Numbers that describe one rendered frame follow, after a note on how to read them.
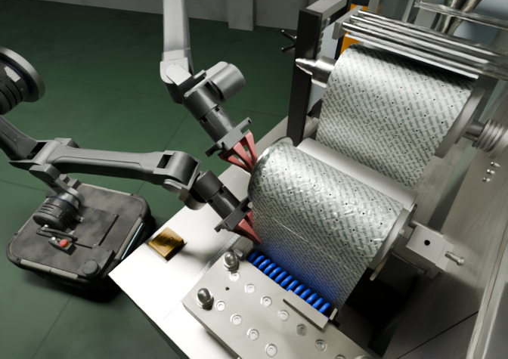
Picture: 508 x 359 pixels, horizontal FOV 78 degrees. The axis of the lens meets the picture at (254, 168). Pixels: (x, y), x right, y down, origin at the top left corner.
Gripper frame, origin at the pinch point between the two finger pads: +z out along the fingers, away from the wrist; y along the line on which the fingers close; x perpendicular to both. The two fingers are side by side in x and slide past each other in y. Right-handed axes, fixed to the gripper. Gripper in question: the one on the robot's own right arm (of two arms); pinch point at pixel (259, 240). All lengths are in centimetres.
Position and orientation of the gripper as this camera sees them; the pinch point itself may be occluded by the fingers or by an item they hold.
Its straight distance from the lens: 73.4
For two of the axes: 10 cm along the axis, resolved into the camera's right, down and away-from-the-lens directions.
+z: 6.8, 7.3, 0.2
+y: -6.2, 5.9, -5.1
